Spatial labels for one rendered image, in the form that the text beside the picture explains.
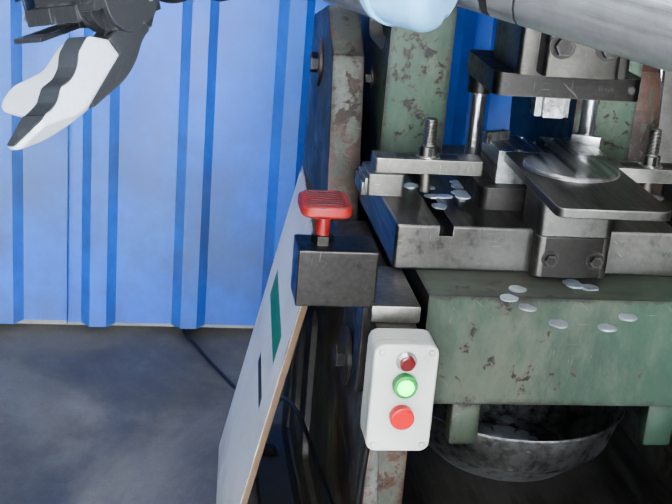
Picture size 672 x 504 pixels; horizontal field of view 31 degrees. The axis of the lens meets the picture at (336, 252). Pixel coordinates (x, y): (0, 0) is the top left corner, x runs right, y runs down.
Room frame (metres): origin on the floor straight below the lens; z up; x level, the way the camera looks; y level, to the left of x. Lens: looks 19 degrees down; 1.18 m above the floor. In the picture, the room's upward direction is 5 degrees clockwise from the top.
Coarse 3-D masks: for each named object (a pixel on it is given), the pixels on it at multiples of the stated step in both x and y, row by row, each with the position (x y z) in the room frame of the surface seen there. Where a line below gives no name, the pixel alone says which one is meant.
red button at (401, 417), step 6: (396, 408) 1.27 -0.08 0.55; (402, 408) 1.26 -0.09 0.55; (408, 408) 1.27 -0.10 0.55; (390, 414) 1.27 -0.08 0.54; (396, 414) 1.26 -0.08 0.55; (402, 414) 1.26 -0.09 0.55; (408, 414) 1.26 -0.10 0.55; (390, 420) 1.26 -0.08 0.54; (396, 420) 1.26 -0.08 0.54; (402, 420) 1.26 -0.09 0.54; (408, 420) 1.26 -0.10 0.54; (396, 426) 1.26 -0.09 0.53; (402, 426) 1.26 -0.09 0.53; (408, 426) 1.26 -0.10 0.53
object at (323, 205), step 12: (300, 192) 1.40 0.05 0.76; (312, 192) 1.40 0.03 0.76; (324, 192) 1.40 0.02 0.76; (336, 192) 1.41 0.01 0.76; (300, 204) 1.36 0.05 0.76; (312, 204) 1.35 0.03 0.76; (324, 204) 1.35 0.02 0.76; (336, 204) 1.36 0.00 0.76; (348, 204) 1.36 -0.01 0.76; (312, 216) 1.34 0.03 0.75; (324, 216) 1.34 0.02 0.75; (336, 216) 1.35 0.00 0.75; (348, 216) 1.35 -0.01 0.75; (324, 228) 1.37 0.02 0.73
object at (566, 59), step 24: (504, 24) 1.65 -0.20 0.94; (504, 48) 1.63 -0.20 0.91; (528, 48) 1.56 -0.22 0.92; (552, 48) 1.54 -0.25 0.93; (576, 48) 1.54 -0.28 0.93; (528, 72) 1.56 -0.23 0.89; (552, 72) 1.54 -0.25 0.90; (576, 72) 1.54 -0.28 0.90; (600, 72) 1.55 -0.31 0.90; (624, 72) 1.58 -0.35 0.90
